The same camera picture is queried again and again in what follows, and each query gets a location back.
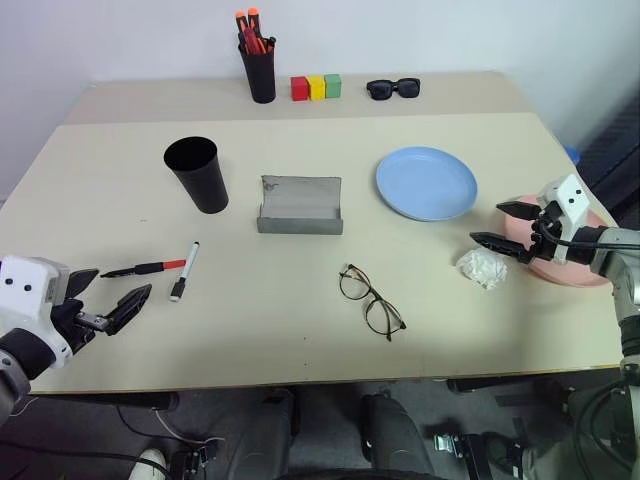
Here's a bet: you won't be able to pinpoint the black floor cable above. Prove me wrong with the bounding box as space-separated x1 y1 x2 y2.
0 437 174 480

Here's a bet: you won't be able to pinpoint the dark rounded shape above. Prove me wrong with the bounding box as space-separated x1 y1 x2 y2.
358 391 437 479
217 387 302 480

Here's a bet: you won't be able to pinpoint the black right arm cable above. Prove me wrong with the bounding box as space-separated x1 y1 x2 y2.
542 219 640 249

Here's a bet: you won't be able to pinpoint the blue plate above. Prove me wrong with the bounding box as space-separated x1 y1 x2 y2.
375 145 479 223

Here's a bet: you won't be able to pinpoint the pink plate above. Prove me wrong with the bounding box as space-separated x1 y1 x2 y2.
501 194 617 290

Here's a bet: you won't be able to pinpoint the thin tortoiseshell eyeglasses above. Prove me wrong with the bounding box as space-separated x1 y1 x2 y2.
338 263 408 344

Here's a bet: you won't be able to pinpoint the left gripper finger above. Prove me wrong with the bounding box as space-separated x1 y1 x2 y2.
66 268 101 302
104 283 153 337

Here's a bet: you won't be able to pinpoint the black sunglasses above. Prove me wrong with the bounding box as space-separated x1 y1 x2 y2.
365 77 422 102

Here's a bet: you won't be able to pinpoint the white shoe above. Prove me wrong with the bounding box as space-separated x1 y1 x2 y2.
129 447 169 480

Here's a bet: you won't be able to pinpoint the open grey glasses case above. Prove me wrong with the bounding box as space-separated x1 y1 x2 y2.
256 174 346 237

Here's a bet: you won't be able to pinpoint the small metal bracket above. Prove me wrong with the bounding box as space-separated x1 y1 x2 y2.
432 432 465 457

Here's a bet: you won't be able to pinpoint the white marker with black cap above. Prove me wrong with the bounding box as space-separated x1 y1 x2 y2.
168 241 201 304

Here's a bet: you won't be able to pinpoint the black textured panel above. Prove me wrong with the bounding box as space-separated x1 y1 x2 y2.
576 92 640 227

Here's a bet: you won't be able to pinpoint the crumpled white paper ball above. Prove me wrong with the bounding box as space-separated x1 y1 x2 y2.
454 247 509 291

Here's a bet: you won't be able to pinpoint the red and black pen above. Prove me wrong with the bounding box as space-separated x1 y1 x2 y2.
99 258 188 280

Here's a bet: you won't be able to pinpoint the red handled tool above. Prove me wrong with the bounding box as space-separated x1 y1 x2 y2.
242 29 269 56

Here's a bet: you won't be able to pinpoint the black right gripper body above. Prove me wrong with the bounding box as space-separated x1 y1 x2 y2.
524 199 571 264

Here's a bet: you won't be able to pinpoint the yellow block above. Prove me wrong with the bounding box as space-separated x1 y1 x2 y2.
306 74 328 102

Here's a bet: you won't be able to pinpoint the thin white cable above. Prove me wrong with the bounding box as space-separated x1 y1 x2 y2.
153 408 224 448

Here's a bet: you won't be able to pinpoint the black pen holder cup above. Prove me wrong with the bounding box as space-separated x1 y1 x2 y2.
237 41 278 106

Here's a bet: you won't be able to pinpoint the black table frame bar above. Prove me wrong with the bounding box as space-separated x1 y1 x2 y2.
446 372 622 395
28 391 181 413

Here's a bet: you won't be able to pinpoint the empty black cup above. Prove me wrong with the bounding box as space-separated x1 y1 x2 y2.
162 135 231 216

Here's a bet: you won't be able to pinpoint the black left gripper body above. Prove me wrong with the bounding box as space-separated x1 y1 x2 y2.
51 297 110 357

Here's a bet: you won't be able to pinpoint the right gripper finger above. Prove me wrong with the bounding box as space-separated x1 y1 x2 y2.
495 200 542 222
469 231 532 264

